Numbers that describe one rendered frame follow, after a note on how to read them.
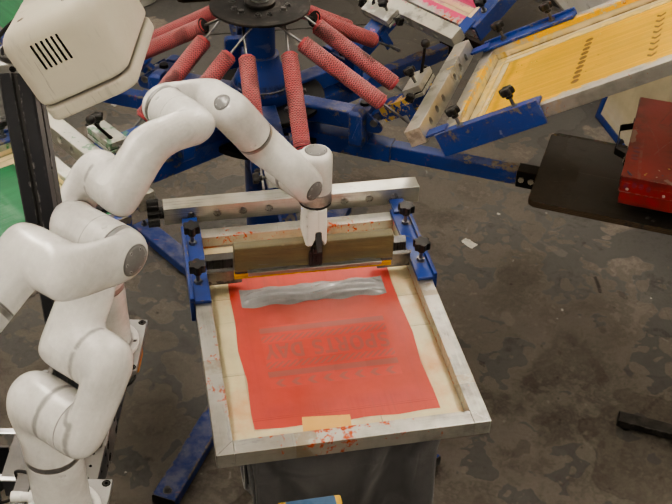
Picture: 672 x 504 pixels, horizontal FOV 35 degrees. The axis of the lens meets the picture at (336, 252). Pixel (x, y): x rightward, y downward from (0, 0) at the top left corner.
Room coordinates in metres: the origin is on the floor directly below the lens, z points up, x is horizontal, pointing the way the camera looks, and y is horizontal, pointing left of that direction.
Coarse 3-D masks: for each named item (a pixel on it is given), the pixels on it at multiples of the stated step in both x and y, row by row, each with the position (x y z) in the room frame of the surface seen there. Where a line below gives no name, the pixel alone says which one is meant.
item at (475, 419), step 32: (256, 224) 2.29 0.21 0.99; (288, 224) 2.29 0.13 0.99; (352, 224) 2.30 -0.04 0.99; (384, 224) 2.32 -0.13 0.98; (416, 288) 2.07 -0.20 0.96; (448, 320) 1.92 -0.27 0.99; (448, 352) 1.81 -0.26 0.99; (224, 416) 1.59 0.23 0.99; (448, 416) 1.61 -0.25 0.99; (480, 416) 1.61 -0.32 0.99; (224, 448) 1.50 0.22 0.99; (256, 448) 1.50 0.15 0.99; (288, 448) 1.51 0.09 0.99; (320, 448) 1.53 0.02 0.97; (352, 448) 1.54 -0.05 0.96
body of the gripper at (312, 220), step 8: (304, 208) 2.01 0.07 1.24; (312, 208) 1.99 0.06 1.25; (320, 208) 2.00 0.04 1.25; (304, 216) 2.01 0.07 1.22; (312, 216) 1.98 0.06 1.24; (320, 216) 1.99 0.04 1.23; (304, 224) 2.01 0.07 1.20; (312, 224) 1.98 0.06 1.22; (320, 224) 1.99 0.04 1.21; (304, 232) 2.00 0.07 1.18; (312, 232) 1.98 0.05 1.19; (304, 240) 2.00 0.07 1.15; (312, 240) 1.98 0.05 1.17
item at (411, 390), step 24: (336, 312) 1.98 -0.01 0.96; (360, 312) 1.98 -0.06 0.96; (384, 312) 1.99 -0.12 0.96; (408, 336) 1.90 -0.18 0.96; (408, 360) 1.82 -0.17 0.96; (360, 384) 1.74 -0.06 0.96; (384, 384) 1.74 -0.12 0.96; (408, 384) 1.74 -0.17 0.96; (360, 408) 1.66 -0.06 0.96; (384, 408) 1.66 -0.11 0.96; (408, 408) 1.66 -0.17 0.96
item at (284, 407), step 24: (240, 288) 2.06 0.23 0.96; (240, 312) 1.97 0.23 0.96; (264, 312) 1.97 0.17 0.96; (288, 312) 1.98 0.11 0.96; (312, 312) 1.98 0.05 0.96; (240, 336) 1.89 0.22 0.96; (264, 360) 1.81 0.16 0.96; (264, 384) 1.73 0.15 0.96; (312, 384) 1.73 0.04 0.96; (336, 384) 1.73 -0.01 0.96; (264, 408) 1.65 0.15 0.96; (288, 408) 1.66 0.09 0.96; (312, 408) 1.66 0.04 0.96; (336, 408) 1.66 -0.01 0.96
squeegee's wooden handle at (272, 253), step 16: (272, 240) 2.02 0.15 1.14; (288, 240) 2.02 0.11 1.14; (336, 240) 2.03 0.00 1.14; (352, 240) 2.03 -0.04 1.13; (368, 240) 2.04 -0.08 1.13; (384, 240) 2.05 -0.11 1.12; (240, 256) 1.98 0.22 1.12; (256, 256) 1.99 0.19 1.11; (272, 256) 2.00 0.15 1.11; (288, 256) 2.00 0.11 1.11; (304, 256) 2.01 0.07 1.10; (336, 256) 2.03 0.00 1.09; (352, 256) 2.03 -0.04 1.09; (368, 256) 2.04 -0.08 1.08; (384, 256) 2.05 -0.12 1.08; (240, 272) 1.98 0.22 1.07
